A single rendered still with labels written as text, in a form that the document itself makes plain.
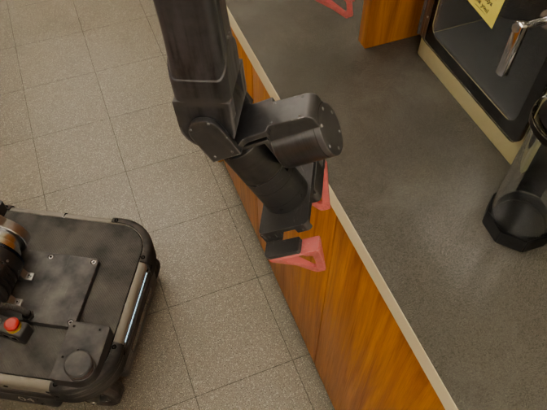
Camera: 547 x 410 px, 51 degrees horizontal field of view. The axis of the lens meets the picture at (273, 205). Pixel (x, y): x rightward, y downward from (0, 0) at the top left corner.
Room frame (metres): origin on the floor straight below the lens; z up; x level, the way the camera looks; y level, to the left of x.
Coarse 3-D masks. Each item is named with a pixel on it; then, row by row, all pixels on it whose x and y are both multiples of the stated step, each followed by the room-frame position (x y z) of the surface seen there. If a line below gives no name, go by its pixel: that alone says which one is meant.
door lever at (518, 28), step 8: (544, 16) 0.66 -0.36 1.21; (520, 24) 0.64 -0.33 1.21; (528, 24) 0.64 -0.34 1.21; (536, 24) 0.65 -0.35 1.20; (544, 24) 0.65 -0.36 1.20; (512, 32) 0.65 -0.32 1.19; (520, 32) 0.64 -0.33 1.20; (512, 40) 0.64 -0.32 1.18; (520, 40) 0.64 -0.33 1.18; (512, 48) 0.64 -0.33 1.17; (504, 56) 0.64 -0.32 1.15; (512, 56) 0.64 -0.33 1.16; (504, 64) 0.64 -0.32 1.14; (512, 64) 0.64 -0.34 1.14; (504, 72) 0.64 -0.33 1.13
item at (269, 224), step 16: (288, 176) 0.41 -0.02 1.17; (304, 176) 0.44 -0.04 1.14; (256, 192) 0.40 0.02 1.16; (272, 192) 0.39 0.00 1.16; (288, 192) 0.40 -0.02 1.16; (304, 192) 0.41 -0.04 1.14; (272, 208) 0.39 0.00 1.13; (288, 208) 0.39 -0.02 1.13; (304, 208) 0.39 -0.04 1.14; (272, 224) 0.38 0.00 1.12; (288, 224) 0.37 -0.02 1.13; (304, 224) 0.37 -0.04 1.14
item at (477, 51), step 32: (448, 0) 0.85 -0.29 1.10; (512, 0) 0.73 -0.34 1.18; (544, 0) 0.68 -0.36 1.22; (448, 32) 0.83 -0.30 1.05; (480, 32) 0.76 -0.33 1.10; (544, 32) 0.66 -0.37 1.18; (448, 64) 0.81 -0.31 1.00; (480, 64) 0.74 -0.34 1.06; (544, 64) 0.63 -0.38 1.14; (480, 96) 0.72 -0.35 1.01; (512, 96) 0.66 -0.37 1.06; (512, 128) 0.64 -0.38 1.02
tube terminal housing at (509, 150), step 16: (432, 64) 0.86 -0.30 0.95; (448, 80) 0.81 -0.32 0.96; (464, 96) 0.77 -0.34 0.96; (480, 112) 0.72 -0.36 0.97; (480, 128) 0.71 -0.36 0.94; (496, 128) 0.68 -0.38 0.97; (528, 128) 0.63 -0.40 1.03; (496, 144) 0.67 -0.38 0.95; (512, 144) 0.64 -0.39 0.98; (512, 160) 0.62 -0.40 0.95
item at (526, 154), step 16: (544, 96) 0.55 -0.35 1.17; (544, 128) 0.49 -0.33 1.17; (528, 144) 0.50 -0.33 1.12; (544, 144) 0.47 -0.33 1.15; (528, 160) 0.49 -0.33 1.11; (544, 160) 0.47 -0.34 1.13; (512, 176) 0.50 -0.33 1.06; (528, 176) 0.48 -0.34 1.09; (544, 176) 0.47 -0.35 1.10; (512, 192) 0.49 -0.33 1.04; (528, 192) 0.47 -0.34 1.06; (544, 192) 0.46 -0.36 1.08; (496, 208) 0.50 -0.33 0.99; (512, 208) 0.48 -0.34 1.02; (528, 208) 0.46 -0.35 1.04; (544, 208) 0.46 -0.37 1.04; (512, 224) 0.47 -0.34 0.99; (528, 224) 0.46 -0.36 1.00; (544, 224) 0.46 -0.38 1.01
